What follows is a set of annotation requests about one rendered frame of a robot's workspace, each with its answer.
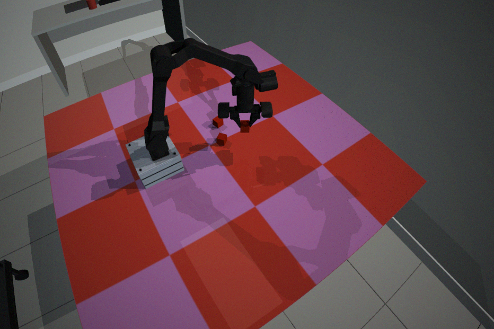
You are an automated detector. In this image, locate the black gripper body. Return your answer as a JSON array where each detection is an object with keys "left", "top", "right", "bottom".
[{"left": 217, "top": 94, "right": 273, "bottom": 118}]

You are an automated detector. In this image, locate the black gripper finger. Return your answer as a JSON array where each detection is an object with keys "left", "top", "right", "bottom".
[
  {"left": 249, "top": 113, "right": 261, "bottom": 127},
  {"left": 230, "top": 113, "right": 241, "bottom": 128}
]

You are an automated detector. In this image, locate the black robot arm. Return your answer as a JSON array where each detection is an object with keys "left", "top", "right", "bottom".
[{"left": 144, "top": 38, "right": 278, "bottom": 161}]

